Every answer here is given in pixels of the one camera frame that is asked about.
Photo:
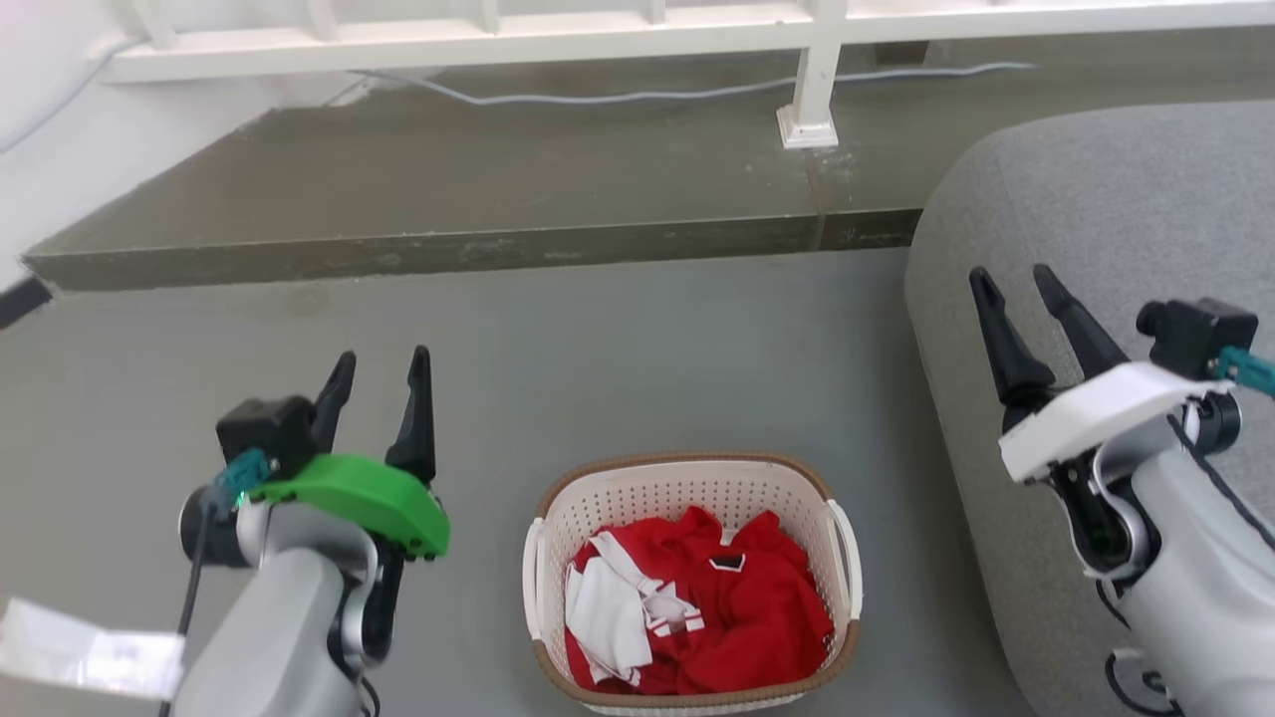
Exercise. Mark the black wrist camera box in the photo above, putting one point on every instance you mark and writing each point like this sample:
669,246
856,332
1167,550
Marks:
1195,334
264,428

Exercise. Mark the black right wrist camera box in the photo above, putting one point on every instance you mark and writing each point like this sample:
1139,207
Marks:
1195,334

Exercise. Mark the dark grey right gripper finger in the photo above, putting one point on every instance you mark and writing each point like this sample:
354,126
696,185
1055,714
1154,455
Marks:
1011,358
1086,339

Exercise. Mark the grey fabric sofa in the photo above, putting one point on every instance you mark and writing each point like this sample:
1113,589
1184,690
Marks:
1096,199

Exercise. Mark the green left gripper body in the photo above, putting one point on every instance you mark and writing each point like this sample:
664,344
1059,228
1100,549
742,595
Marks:
369,498

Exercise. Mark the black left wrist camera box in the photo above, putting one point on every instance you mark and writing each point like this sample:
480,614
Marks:
264,428

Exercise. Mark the translucent white paper tag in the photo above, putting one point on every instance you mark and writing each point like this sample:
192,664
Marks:
80,647

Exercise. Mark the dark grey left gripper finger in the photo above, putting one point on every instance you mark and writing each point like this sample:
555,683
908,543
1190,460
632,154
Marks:
334,403
418,428

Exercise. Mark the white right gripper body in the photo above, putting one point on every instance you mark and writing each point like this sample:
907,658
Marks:
1096,408

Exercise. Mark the white metal railing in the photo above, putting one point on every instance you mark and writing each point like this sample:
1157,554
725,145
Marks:
598,45

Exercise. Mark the black skirting strip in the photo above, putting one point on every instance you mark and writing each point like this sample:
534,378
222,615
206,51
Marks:
20,302

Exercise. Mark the raised grey concrete ledge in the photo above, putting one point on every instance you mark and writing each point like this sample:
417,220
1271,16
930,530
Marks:
498,189

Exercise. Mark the white perforated plastic laundry basket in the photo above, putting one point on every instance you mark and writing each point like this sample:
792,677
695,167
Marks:
687,488

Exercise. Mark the white garment with red trim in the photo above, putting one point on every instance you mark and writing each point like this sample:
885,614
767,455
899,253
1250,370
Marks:
608,617

